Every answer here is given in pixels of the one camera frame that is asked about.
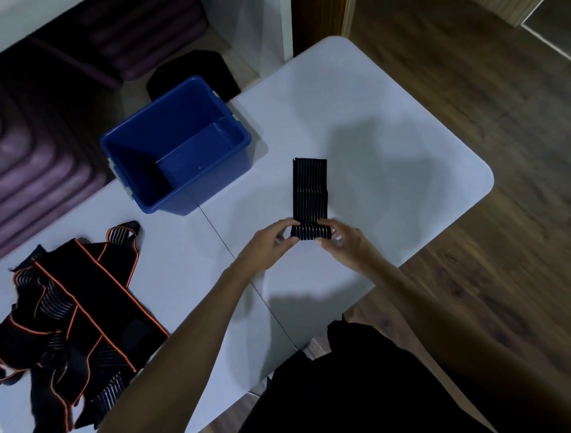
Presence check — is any purple cushioned sofa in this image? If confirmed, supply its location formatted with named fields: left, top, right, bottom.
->
left=0, top=0, right=209, bottom=259

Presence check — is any person's left forearm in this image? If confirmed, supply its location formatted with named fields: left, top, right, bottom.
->
left=96, top=263, right=252, bottom=433

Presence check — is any blue plastic storage bin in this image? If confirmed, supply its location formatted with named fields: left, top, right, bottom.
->
left=100, top=75, right=252, bottom=215

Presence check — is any pile of black orange-trimmed braces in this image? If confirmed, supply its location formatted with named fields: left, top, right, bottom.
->
left=0, top=221, right=170, bottom=433

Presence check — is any brown wooden door frame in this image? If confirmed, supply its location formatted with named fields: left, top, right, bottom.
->
left=291, top=0, right=356, bottom=57

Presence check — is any person's black clothing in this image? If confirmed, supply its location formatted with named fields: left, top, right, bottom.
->
left=239, top=320, right=493, bottom=433

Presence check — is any person's left hand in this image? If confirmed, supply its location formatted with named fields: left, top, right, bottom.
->
left=232, top=218, right=301, bottom=276

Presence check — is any black round stool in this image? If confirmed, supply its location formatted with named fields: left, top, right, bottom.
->
left=146, top=49, right=242, bottom=104

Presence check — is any black striped elastic strap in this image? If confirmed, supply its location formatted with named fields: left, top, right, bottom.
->
left=290, top=158, right=332, bottom=241

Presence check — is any person's right hand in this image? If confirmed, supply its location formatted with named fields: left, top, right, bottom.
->
left=315, top=219, right=390, bottom=279

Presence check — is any person's right forearm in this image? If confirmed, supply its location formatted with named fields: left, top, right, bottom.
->
left=368, top=263, right=571, bottom=433

